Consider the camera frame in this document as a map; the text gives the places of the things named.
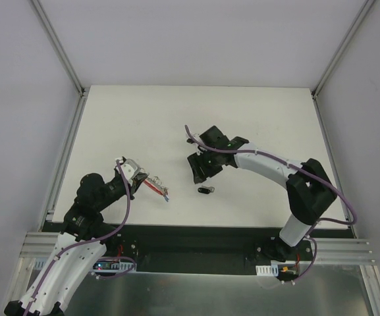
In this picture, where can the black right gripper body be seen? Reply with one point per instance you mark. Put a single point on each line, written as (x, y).
(201, 162)

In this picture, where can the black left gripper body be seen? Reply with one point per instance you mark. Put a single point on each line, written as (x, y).
(134, 185)

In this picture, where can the red-handled metal key organizer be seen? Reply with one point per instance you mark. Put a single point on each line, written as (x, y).
(155, 184)

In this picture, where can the black-headed key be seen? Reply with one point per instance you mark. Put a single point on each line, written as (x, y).
(206, 189)

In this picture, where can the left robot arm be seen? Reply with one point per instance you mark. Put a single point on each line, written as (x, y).
(83, 239)

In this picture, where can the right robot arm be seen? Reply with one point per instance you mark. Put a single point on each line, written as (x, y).
(309, 190)

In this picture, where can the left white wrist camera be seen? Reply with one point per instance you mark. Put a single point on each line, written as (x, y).
(127, 168)

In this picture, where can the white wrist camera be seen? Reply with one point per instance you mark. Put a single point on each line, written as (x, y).
(196, 135)
(127, 168)

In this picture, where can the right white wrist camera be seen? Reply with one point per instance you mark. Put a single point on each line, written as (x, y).
(196, 135)

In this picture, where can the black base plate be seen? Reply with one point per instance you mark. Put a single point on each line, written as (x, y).
(204, 250)

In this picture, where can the left white cable duct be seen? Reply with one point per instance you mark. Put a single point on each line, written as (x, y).
(103, 266)

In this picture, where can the white cable duct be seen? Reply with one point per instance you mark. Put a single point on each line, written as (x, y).
(103, 266)
(267, 270)

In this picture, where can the right white cable duct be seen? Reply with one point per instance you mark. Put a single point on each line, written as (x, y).
(267, 270)

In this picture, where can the aluminium rail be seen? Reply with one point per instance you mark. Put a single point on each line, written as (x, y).
(344, 251)

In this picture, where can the left aluminium frame post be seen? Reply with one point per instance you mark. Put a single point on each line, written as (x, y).
(57, 46)

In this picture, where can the aluminium frame post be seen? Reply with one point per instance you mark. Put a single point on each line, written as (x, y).
(57, 46)
(350, 34)

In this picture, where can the right aluminium frame post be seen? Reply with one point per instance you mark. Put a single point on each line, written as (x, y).
(350, 34)

